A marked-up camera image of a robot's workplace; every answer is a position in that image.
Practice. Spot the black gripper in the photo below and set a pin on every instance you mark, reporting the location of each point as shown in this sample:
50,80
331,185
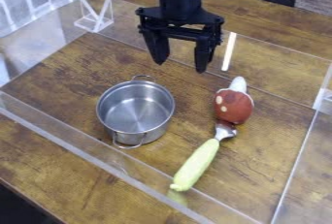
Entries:
201,27

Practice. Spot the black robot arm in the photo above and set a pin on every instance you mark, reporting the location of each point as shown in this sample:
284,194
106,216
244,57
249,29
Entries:
178,9

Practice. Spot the red toy mushroom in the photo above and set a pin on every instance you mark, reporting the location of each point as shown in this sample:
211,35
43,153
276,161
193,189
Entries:
233,103

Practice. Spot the small steel pot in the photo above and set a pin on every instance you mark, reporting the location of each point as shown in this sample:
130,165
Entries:
135,110

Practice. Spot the clear acrylic bracket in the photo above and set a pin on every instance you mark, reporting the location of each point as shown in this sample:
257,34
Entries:
94,22

